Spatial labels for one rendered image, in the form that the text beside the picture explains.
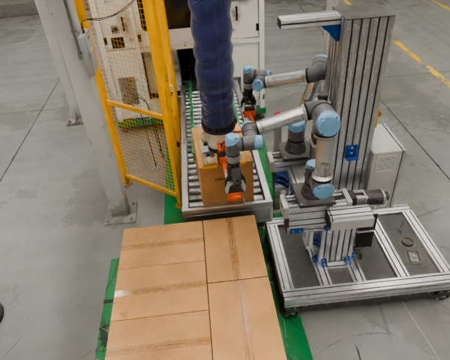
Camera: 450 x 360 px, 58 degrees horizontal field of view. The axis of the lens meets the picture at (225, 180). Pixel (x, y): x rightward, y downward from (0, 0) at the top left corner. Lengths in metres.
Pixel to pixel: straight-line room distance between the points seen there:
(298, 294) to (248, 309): 0.58
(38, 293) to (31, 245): 0.61
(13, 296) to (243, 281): 2.00
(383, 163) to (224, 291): 1.27
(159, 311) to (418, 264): 1.94
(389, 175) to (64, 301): 2.62
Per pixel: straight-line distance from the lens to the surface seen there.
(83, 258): 3.89
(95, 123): 3.58
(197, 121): 4.39
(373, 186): 2.81
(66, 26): 3.30
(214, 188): 3.09
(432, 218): 4.20
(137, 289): 2.78
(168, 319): 2.60
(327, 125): 2.08
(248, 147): 2.09
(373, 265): 3.35
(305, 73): 2.66
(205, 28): 2.36
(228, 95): 2.54
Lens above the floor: 2.67
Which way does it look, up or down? 37 degrees down
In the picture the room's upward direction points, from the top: 5 degrees counter-clockwise
